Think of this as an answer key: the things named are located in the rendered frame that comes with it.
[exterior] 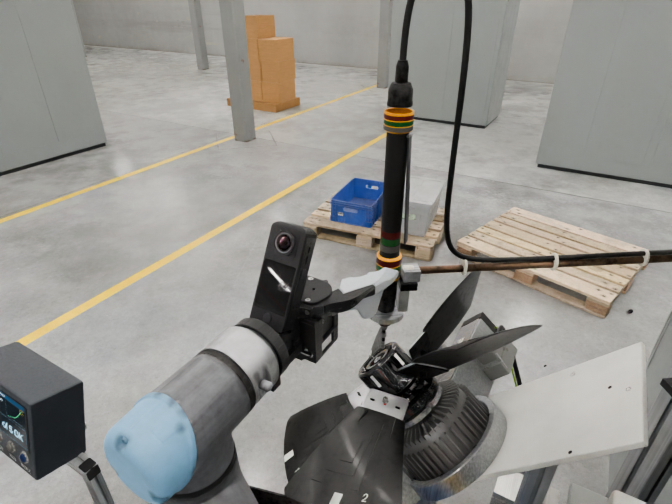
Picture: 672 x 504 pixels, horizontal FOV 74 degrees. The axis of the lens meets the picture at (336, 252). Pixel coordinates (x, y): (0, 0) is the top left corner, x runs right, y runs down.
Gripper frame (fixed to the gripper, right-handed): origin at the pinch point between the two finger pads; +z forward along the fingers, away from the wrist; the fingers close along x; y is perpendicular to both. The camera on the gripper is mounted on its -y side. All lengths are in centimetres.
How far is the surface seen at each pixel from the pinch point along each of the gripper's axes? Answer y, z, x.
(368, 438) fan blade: 43.7, 5.5, 2.2
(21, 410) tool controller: 42, -25, -60
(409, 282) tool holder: 13.5, 16.3, 3.5
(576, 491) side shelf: 79, 43, 44
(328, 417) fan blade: 59, 16, -13
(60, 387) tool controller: 41, -18, -59
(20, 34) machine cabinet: 13, 271, -590
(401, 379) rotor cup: 42.7, 21.6, 2.1
